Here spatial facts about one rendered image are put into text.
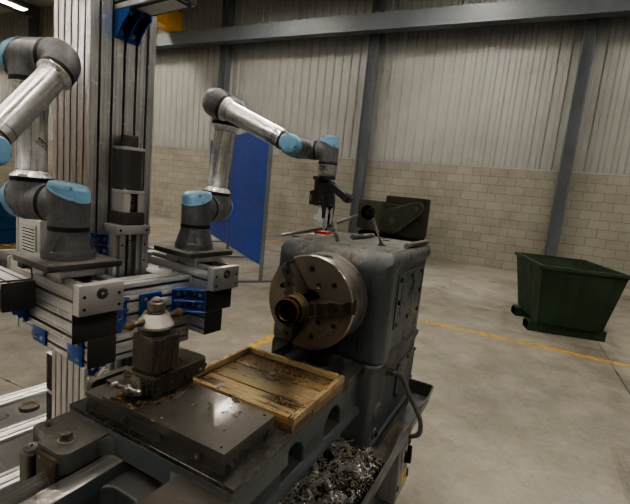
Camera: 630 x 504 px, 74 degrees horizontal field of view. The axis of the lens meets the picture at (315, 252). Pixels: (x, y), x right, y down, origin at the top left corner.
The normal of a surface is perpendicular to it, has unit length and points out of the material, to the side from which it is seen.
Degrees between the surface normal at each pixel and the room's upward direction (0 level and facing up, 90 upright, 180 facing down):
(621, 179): 90
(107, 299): 90
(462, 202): 90
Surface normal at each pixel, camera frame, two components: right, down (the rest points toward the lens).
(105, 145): 0.83, 0.16
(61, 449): 0.10, -0.98
